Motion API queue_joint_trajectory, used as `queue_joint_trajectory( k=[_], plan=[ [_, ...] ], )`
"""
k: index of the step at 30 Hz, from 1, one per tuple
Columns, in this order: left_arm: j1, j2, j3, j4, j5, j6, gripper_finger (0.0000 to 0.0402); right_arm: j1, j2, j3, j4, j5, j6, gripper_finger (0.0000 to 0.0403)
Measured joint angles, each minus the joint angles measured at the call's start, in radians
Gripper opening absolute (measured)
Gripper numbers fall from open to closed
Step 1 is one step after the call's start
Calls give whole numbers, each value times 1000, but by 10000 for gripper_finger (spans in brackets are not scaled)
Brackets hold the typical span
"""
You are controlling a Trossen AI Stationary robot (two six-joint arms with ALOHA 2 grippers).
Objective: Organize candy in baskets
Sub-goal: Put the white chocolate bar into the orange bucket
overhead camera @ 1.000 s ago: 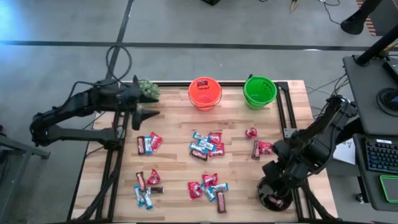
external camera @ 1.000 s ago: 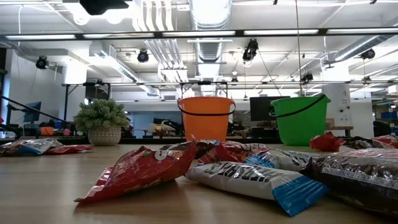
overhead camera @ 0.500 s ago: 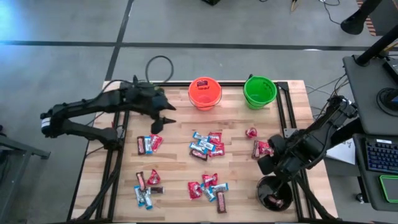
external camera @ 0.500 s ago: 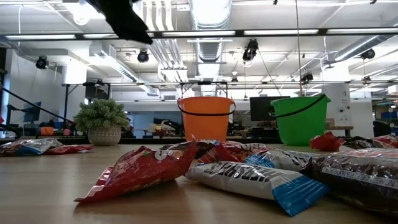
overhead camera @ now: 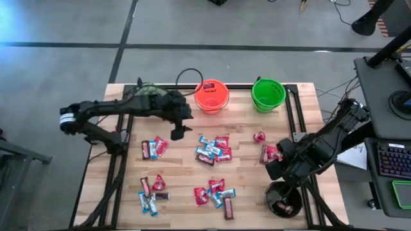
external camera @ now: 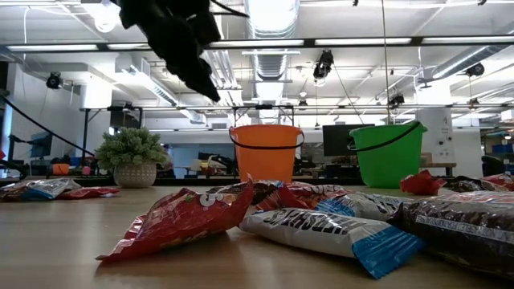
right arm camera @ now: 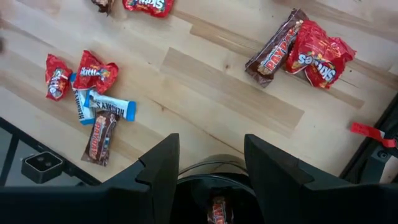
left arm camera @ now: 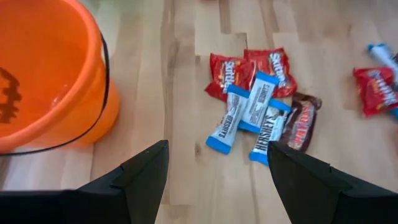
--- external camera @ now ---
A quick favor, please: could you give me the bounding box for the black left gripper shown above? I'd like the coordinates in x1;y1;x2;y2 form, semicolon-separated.
118;0;221;102

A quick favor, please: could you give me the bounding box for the red Skittles candy bag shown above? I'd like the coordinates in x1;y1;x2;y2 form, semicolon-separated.
287;181;346;198
400;169;447;197
255;183;310;213
479;172;514;193
95;174;255;264

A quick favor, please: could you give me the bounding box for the artificial green potted plant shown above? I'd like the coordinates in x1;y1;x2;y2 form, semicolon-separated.
95;127;169;189

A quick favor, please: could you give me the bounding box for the orange plastic bucket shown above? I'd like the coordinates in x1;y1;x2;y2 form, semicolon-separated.
228;124;305;185

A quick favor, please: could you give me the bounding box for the small black monitor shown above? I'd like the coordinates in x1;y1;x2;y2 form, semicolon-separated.
30;131;54;159

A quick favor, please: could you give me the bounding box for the black computer monitor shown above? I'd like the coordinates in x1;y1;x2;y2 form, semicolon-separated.
322;124;355;157

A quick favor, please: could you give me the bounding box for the green plastic bucket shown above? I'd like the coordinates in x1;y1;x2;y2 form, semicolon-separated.
347;120;429;189

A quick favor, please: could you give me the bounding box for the wooden desk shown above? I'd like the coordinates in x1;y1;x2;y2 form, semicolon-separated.
419;152;458;177

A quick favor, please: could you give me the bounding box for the black office chair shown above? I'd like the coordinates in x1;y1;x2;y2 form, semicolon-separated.
480;155;508;177

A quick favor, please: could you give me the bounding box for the silver ventilation duct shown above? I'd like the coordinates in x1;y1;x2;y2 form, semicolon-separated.
244;0;300;121

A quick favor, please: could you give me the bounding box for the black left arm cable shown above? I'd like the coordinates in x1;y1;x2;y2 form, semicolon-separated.
0;0;250;158

